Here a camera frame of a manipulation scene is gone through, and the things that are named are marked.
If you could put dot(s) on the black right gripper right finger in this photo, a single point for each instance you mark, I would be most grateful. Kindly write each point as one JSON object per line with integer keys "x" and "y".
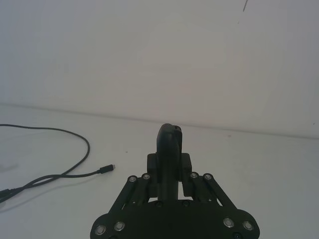
{"x": 185, "y": 164}

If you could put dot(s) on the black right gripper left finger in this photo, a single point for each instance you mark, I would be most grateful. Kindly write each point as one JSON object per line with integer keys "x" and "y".
{"x": 165, "y": 159}

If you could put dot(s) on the white table cloth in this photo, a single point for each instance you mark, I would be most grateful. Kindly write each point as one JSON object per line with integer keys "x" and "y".
{"x": 249, "y": 174}

